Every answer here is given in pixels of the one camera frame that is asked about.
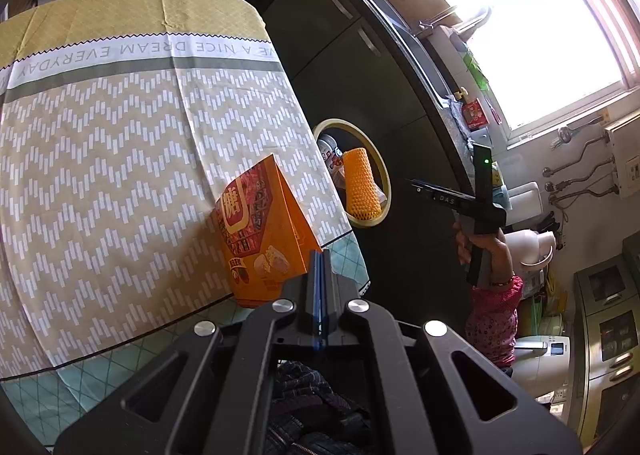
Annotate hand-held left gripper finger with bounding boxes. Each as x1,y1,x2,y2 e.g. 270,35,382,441
54,251,321,455
320,252,583,455

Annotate yellow-rimmed trash bin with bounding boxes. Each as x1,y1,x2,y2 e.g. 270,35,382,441
312,119,392,228

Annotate orange foam net sleeve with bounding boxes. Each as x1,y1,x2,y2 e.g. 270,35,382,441
345,147,382,222

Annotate orange printed cardboard box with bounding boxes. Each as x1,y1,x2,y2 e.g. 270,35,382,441
216,153,323,310

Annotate clear plastic bottle red label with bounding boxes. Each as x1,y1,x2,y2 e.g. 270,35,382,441
319,134,343,168

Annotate person's right hand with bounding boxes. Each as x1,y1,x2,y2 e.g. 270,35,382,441
453,220,515,282

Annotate white jug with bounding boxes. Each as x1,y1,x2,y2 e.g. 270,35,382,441
505,230,557,267

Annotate small red box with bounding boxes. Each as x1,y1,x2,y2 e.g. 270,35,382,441
462,100,489,130

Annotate person's dark plaid trousers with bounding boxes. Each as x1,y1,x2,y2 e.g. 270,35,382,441
265,360,373,455

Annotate kitchen sink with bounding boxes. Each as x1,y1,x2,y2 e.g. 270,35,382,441
395,25,461,110

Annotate hanging metal ladle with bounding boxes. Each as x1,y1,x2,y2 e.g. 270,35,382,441
557,116,606,143

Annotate dark base cabinet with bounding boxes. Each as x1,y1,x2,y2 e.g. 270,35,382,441
215,0,476,236

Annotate white countertop appliance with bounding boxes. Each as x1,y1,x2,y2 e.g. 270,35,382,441
510,335,571,402

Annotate chrome kitchen faucet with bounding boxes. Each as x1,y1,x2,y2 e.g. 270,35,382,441
419,5,492,38

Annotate steel oven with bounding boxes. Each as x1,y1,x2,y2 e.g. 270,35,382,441
565,255,640,442

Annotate kitchen window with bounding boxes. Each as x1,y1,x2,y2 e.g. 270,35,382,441
465,0,640,138

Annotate beige patterned tablecloth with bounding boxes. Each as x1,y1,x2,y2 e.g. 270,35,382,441
0,0,372,411

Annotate white wall socket box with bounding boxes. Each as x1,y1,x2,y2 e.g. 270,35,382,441
604,110,640,200

